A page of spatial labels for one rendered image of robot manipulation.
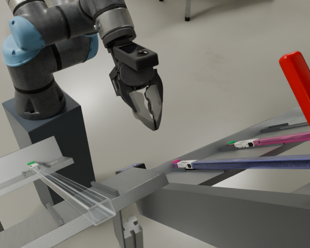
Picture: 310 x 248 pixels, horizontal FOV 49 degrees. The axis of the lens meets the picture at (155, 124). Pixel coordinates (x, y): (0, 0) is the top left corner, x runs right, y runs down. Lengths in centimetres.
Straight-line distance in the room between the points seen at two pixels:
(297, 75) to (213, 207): 16
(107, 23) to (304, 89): 52
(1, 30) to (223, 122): 182
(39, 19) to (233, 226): 60
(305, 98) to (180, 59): 208
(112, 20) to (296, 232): 56
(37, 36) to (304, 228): 65
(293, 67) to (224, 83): 187
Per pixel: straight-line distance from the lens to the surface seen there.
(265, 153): 53
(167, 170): 65
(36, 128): 104
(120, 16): 71
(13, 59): 98
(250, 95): 206
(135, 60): 62
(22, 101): 106
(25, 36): 77
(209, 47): 246
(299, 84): 25
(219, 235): 37
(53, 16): 79
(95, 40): 103
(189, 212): 41
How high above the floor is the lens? 123
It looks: 43 degrees down
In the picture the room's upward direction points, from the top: straight up
